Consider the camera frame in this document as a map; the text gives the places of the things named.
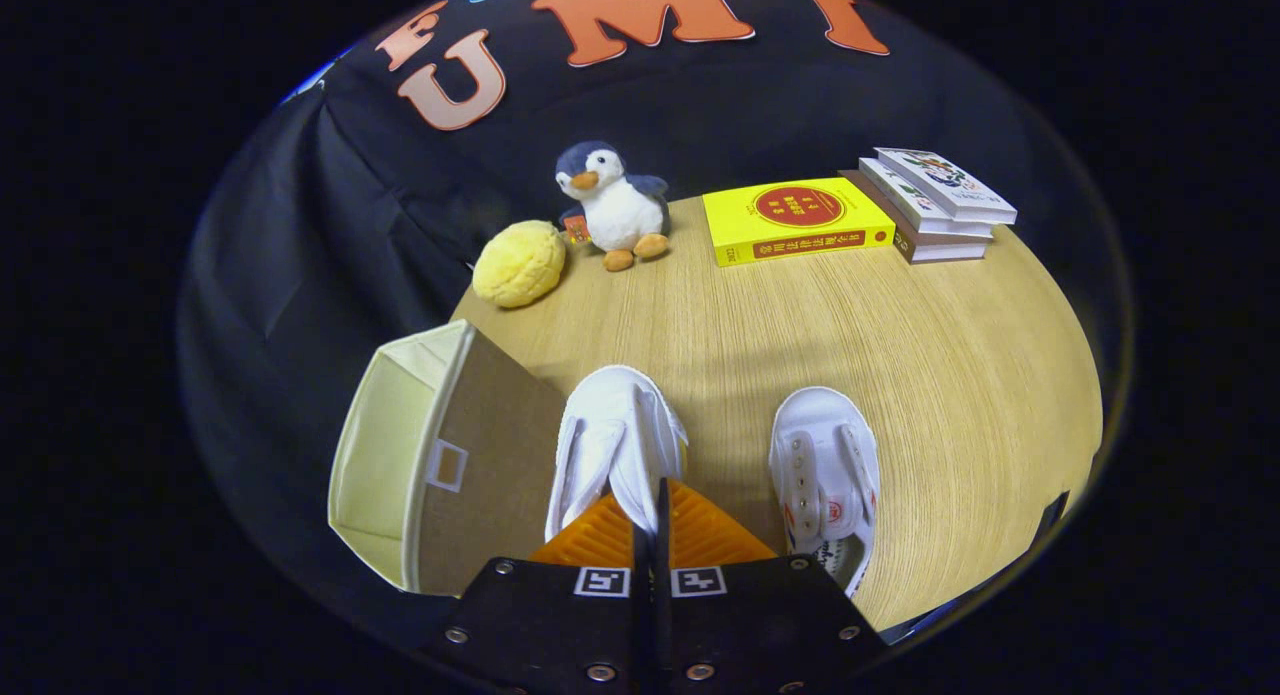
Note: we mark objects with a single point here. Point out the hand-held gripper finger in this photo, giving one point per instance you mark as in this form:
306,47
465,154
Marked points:
645,615
665,625

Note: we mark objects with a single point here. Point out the yellow bun-shaped plush toy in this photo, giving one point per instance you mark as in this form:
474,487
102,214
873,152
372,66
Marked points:
518,265

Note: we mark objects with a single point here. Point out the yellow book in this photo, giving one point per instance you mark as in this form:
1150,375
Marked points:
740,220

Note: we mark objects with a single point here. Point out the brown fabric storage box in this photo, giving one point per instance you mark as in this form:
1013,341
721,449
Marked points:
490,455

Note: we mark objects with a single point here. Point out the white canvas shoe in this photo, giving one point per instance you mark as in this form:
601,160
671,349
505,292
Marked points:
615,425
825,425

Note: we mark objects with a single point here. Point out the plush penguin toy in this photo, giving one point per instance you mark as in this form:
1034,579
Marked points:
620,215

